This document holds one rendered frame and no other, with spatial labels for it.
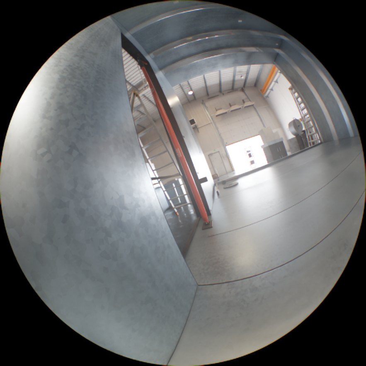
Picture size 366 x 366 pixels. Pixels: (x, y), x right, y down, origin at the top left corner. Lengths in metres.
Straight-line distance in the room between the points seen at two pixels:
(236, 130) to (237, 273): 11.07
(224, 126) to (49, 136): 11.18
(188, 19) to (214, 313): 2.92
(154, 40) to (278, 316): 2.84
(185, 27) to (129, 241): 2.73
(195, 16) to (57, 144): 2.66
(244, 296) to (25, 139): 0.43
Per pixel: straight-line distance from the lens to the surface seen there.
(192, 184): 0.61
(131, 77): 8.84
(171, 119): 0.90
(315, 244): 0.42
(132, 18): 2.45
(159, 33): 2.57
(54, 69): 0.26
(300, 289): 0.33
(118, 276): 0.15
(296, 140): 5.89
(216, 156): 10.50
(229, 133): 11.00
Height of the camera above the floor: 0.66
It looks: 1 degrees down
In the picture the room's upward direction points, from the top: 20 degrees counter-clockwise
